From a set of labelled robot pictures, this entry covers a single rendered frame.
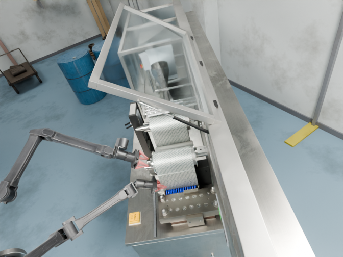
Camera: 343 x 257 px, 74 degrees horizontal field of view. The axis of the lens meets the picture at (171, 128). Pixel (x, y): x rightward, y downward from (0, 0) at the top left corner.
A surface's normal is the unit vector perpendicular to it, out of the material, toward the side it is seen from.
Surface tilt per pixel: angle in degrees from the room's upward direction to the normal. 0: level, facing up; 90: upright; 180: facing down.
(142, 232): 0
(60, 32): 90
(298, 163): 0
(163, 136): 92
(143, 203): 0
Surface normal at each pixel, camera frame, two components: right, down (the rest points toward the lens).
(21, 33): 0.54, 0.48
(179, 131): 0.07, 0.69
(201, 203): -0.20, -0.72
